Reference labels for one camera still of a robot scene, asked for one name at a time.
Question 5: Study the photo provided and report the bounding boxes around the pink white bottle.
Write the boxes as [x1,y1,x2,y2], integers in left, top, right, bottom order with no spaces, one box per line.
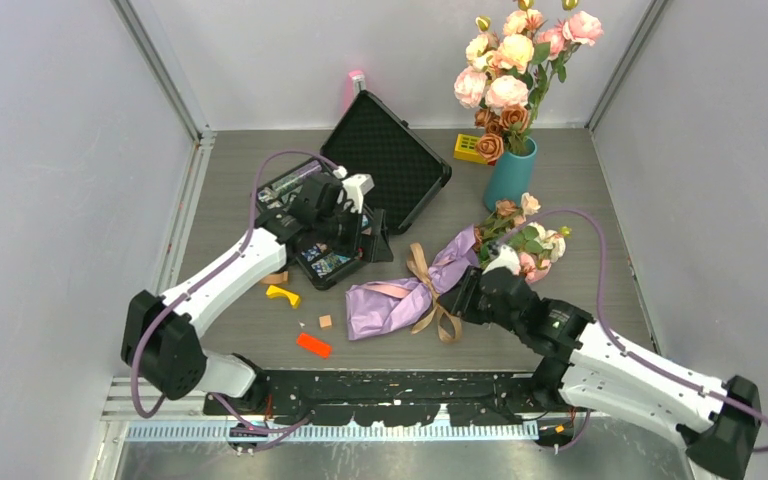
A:
[348,70,366,101]

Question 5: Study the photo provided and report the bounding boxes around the black open poker case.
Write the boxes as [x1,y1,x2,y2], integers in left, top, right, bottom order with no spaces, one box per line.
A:
[288,91,452,290]

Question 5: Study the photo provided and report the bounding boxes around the small wooden cube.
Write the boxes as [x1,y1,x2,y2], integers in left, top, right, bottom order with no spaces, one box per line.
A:
[319,315,333,329]

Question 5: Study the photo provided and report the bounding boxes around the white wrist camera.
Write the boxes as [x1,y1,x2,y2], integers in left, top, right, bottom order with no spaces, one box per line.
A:
[332,166,374,214]
[483,245,522,276]

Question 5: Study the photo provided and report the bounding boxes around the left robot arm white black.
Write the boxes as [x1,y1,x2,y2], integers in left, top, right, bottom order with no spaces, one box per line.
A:
[121,173,392,414]

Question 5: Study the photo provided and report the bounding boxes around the yellow perforated block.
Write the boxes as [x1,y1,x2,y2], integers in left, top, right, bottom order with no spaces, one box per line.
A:
[453,133,488,165]

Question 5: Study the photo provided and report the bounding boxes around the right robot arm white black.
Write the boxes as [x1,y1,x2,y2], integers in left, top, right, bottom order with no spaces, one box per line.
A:
[439,267,761,479]

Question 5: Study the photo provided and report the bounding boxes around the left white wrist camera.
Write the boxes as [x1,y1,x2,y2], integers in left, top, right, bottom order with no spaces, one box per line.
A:
[332,166,374,214]

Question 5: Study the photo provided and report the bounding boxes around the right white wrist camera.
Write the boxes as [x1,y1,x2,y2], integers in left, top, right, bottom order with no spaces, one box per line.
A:
[483,245,522,276]

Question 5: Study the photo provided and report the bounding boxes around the wooden arch block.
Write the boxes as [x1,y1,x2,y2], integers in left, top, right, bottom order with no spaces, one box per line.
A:
[260,270,289,285]

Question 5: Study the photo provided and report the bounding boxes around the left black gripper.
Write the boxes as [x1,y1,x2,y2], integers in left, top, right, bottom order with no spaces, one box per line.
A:
[314,202,392,262]

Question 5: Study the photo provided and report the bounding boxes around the tan ribbon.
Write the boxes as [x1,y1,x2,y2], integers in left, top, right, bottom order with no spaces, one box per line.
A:
[357,241,465,346]

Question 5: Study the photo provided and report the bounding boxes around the pink rose bouquet in vase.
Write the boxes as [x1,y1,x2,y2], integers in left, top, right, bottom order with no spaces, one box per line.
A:
[453,1,604,165]

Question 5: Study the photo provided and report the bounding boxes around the orange rectangular block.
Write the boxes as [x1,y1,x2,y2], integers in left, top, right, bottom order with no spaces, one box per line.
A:
[296,332,332,359]

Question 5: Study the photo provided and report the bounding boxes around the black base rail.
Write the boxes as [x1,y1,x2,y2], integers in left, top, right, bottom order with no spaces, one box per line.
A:
[196,369,585,427]

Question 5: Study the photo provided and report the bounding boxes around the yellow arch block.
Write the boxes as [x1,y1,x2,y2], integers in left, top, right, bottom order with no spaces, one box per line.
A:
[265,285,301,309]

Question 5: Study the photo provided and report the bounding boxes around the teal vase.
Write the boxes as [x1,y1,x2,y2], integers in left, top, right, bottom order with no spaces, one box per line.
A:
[482,138,538,211]

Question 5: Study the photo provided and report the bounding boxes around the purple flower bouquet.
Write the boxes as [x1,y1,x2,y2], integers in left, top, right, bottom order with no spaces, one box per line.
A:
[346,193,571,344]

